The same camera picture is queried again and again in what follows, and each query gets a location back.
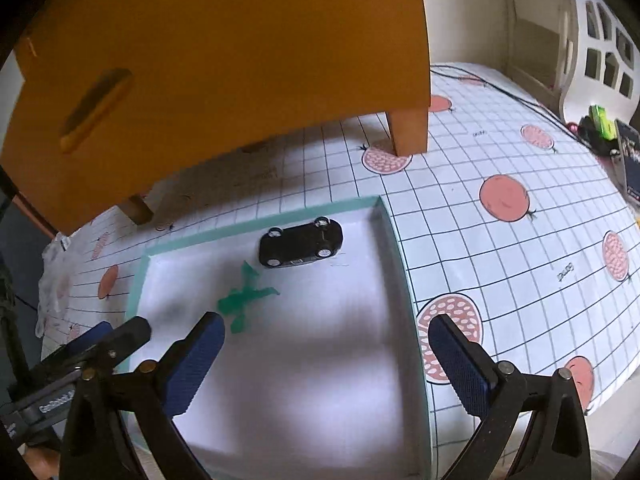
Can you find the fruit print grid mat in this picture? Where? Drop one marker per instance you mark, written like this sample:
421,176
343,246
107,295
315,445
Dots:
500,270

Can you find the white box with teal rim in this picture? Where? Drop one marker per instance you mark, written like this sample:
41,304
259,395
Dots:
300,360

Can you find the clear plastic bag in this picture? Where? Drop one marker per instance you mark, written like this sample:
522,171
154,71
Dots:
50,280

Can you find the wooden nightstand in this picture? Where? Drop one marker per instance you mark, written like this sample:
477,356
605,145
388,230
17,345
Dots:
410,130

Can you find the green toy plane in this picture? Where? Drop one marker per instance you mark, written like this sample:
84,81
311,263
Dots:
240,300

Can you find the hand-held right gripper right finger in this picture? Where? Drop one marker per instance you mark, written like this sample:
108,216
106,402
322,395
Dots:
460,370

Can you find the green toy car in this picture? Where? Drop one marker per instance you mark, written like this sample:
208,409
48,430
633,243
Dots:
602,120

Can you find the black toy car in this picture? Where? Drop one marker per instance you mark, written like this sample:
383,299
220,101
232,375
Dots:
300,242

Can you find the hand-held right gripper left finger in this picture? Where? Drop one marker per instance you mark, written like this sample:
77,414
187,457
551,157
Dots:
195,365

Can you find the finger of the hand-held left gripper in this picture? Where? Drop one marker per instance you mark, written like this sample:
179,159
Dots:
90,340
127,334

